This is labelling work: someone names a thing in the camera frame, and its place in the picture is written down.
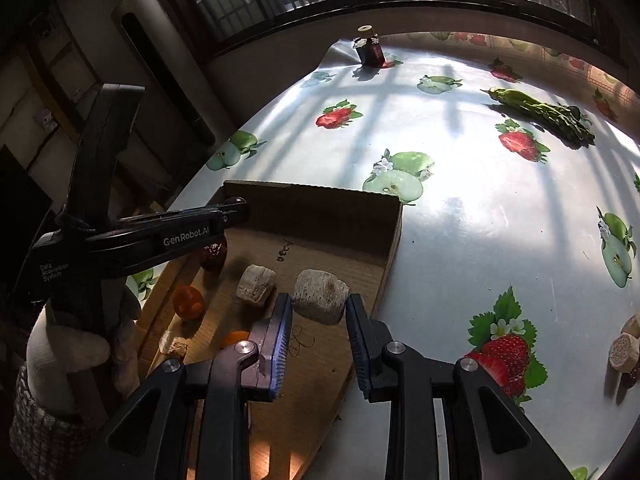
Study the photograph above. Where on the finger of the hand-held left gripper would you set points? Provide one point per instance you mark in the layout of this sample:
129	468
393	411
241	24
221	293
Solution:
236	211

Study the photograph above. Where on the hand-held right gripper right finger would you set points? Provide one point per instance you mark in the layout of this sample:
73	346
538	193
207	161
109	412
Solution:
357	345

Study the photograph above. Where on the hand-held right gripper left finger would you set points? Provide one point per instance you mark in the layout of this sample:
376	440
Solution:
280	350

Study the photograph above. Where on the red date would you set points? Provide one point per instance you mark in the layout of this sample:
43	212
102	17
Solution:
634	377
214	256

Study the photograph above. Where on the brown cardboard box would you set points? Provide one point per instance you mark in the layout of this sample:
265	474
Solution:
325	240

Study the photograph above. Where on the person's left forearm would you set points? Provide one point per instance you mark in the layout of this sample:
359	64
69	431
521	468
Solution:
45	435

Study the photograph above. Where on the person's left hand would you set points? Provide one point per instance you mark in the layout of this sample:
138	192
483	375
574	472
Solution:
55	355

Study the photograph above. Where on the white standing air conditioner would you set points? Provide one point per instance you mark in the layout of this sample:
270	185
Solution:
165	60

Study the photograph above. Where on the small dark red bottle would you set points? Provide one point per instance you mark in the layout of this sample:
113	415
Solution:
368	46

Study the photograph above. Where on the green leafy vegetable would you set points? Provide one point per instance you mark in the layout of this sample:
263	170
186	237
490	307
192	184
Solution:
542	112

